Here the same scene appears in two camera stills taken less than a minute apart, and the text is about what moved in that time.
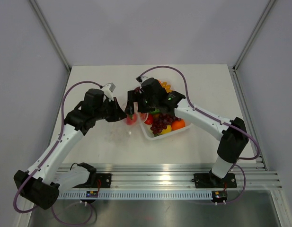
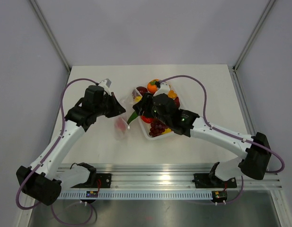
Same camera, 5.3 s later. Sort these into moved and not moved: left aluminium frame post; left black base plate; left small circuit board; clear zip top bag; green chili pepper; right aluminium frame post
Moved: clear zip top bag; green chili pepper
Not moved: left aluminium frame post; left small circuit board; right aluminium frame post; left black base plate
